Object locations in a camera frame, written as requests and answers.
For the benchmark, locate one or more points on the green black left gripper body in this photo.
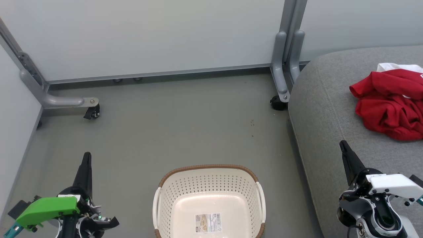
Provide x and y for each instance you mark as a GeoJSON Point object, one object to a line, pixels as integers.
{"type": "Point", "coordinates": [46, 208]}

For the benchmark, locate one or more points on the grey partition bottom rail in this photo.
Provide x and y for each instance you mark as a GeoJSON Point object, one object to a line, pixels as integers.
{"type": "Point", "coordinates": [165, 73]}

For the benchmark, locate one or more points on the grey fabric sofa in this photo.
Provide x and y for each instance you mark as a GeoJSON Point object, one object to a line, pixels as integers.
{"type": "Point", "coordinates": [324, 115]}

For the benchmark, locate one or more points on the paper label sticker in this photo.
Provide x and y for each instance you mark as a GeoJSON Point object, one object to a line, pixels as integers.
{"type": "Point", "coordinates": [208, 222]}

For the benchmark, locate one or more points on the white garment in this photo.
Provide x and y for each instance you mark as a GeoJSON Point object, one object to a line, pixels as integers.
{"type": "Point", "coordinates": [396, 67]}

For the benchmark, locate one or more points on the black caster wheel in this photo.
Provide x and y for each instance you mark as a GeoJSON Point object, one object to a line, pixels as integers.
{"type": "Point", "coordinates": [278, 103]}
{"type": "Point", "coordinates": [92, 112]}

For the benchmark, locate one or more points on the grey upright partition leg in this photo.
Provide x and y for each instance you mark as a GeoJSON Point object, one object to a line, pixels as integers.
{"type": "Point", "coordinates": [281, 66]}

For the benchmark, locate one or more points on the cream perforated laundry basket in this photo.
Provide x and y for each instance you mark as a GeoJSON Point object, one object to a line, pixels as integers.
{"type": "Point", "coordinates": [208, 198]}

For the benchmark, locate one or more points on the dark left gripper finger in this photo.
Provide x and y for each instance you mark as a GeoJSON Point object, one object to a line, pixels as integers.
{"type": "Point", "coordinates": [107, 222]}
{"type": "Point", "coordinates": [85, 175]}

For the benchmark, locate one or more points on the grey curved partition leg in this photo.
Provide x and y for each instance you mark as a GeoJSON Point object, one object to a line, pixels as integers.
{"type": "Point", "coordinates": [59, 100]}

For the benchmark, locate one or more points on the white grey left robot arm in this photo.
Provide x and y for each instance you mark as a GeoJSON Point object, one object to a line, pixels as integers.
{"type": "Point", "coordinates": [69, 229]}

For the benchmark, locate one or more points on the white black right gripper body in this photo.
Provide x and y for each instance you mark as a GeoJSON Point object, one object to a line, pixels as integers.
{"type": "Point", "coordinates": [393, 183]}

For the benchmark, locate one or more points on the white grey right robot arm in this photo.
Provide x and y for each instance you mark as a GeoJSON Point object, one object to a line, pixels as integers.
{"type": "Point", "coordinates": [366, 224]}

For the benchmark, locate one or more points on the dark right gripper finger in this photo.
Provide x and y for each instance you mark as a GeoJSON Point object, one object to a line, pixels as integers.
{"type": "Point", "coordinates": [351, 162]}

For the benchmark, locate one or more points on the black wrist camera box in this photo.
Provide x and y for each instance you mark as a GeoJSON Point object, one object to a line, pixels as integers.
{"type": "Point", "coordinates": [417, 181]}
{"type": "Point", "coordinates": [19, 208]}

